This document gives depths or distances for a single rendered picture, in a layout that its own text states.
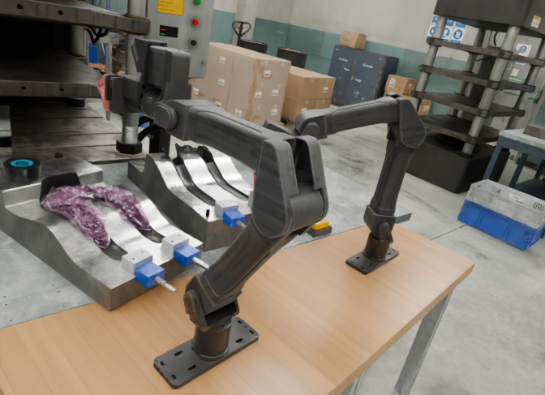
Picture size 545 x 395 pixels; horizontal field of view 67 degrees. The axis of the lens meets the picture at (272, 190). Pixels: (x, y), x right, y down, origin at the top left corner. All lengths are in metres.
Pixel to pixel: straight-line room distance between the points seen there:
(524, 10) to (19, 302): 4.49
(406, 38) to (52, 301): 7.80
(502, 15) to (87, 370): 4.51
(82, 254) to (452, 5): 4.53
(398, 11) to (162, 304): 7.90
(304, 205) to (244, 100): 4.45
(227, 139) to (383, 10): 8.12
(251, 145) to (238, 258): 0.18
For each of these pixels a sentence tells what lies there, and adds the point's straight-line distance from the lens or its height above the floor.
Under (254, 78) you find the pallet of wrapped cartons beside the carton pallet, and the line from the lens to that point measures 4.87.
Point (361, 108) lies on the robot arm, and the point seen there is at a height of 1.22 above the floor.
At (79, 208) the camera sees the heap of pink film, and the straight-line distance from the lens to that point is 1.01.
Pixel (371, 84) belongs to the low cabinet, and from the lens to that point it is 7.96.
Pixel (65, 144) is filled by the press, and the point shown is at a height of 0.79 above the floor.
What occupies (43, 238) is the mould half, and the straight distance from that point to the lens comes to 1.01.
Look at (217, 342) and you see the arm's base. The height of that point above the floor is 0.85.
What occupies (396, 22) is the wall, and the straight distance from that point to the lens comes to 8.46.
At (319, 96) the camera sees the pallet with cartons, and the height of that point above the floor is 0.47.
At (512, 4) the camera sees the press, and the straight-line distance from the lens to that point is 4.75.
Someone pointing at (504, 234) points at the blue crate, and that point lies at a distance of 4.03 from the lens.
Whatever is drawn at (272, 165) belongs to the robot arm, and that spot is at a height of 1.21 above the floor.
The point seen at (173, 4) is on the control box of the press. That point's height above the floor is 1.35.
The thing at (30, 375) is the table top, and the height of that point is 0.80.
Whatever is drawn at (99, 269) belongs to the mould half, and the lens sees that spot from 0.91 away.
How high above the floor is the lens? 1.38
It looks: 22 degrees down
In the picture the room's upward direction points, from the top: 11 degrees clockwise
